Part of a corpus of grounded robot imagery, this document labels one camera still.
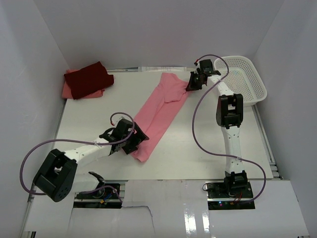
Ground pink t shirt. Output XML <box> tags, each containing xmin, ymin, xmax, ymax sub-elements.
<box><xmin>132</xmin><ymin>73</ymin><xmax>189</xmax><ymax>162</ymax></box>

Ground white perforated plastic basket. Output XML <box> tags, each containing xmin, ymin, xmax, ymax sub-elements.
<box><xmin>213</xmin><ymin>56</ymin><xmax>267</xmax><ymax>107</ymax></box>

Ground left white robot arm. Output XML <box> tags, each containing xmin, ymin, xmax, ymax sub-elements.
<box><xmin>33</xmin><ymin>119</ymin><xmax>149</xmax><ymax>202</ymax></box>

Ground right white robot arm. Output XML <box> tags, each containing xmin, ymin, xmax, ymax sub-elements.
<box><xmin>186</xmin><ymin>59</ymin><xmax>248</xmax><ymax>198</ymax></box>

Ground folded dark red t shirt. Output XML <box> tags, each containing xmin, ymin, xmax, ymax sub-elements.
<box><xmin>77</xmin><ymin>62</ymin><xmax>114</xmax><ymax>92</ymax></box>

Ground white paper sheet front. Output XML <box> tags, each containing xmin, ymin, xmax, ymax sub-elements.
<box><xmin>25</xmin><ymin>180</ymin><xmax>309</xmax><ymax>238</ymax></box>

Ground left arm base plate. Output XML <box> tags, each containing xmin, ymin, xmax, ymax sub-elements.
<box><xmin>73</xmin><ymin>183</ymin><xmax>124</xmax><ymax>209</ymax></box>

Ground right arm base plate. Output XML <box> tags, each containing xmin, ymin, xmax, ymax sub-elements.
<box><xmin>202</xmin><ymin>182</ymin><xmax>256</xmax><ymax>211</ymax></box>

